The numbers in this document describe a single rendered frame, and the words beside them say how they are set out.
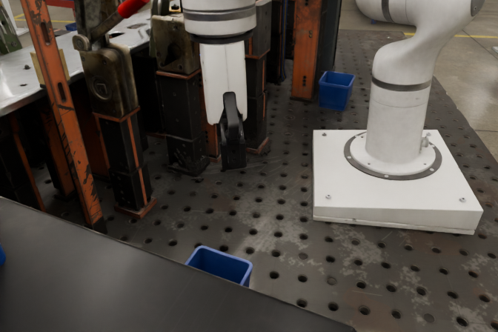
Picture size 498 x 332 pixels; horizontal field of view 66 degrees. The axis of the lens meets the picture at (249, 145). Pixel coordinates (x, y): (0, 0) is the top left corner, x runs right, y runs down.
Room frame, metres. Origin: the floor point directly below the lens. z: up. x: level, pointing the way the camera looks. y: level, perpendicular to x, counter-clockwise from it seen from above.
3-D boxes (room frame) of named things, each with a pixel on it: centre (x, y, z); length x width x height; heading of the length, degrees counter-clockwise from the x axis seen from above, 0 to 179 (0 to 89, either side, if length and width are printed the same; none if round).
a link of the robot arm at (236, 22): (0.46, 0.03, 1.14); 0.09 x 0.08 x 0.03; 8
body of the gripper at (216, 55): (0.46, 0.03, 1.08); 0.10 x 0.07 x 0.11; 8
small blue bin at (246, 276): (0.38, 0.06, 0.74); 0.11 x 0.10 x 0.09; 156
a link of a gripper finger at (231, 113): (0.41, 0.02, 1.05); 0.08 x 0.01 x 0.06; 8
